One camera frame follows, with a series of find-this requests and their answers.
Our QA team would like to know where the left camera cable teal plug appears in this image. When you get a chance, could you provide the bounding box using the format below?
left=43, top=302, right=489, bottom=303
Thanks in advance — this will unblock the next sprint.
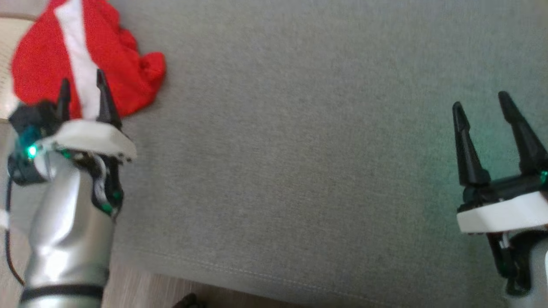
left=3, top=126, right=48, bottom=288

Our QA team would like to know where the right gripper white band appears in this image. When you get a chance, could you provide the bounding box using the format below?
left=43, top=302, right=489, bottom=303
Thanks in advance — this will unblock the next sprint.
left=452, top=90, right=548, bottom=298

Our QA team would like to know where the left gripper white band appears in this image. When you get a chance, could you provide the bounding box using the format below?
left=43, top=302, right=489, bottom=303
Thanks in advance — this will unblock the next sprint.
left=39, top=68, right=138, bottom=219

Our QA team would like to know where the red and white jersey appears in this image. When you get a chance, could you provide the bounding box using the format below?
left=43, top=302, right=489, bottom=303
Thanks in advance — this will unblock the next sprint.
left=11, top=0, right=167, bottom=121

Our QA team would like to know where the large grey sofa seat cushion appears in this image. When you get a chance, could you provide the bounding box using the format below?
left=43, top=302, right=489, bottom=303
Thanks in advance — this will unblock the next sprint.
left=0, top=0, right=548, bottom=308

